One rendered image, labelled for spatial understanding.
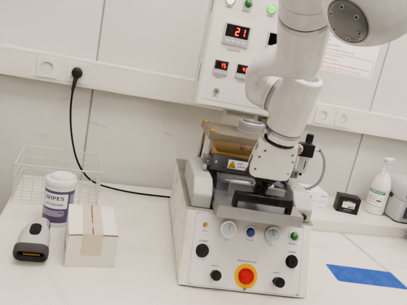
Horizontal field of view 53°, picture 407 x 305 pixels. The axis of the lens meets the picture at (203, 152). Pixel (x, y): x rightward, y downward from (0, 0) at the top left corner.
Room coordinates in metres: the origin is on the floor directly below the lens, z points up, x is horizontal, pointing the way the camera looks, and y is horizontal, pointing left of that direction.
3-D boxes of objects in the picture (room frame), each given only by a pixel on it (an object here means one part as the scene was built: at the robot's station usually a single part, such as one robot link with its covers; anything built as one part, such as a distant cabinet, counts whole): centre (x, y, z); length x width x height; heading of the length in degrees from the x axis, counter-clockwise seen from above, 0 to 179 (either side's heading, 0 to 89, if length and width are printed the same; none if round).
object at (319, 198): (1.62, -0.41, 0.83); 0.23 x 0.12 x 0.07; 102
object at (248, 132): (1.24, -0.14, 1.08); 0.31 x 0.24 x 0.13; 100
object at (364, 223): (1.67, -0.62, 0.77); 0.84 x 0.30 x 0.04; 107
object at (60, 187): (1.11, 0.39, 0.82); 0.09 x 0.09 x 0.15
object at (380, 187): (1.71, -0.78, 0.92); 0.09 x 0.08 x 0.25; 139
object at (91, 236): (0.99, 0.25, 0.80); 0.19 x 0.13 x 0.09; 17
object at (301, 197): (1.15, -0.27, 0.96); 0.26 x 0.05 x 0.07; 10
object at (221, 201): (1.09, -0.14, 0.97); 0.30 x 0.22 x 0.08; 10
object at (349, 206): (1.65, -0.63, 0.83); 0.09 x 0.06 x 0.07; 87
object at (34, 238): (0.95, 0.38, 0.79); 0.20 x 0.08 x 0.08; 17
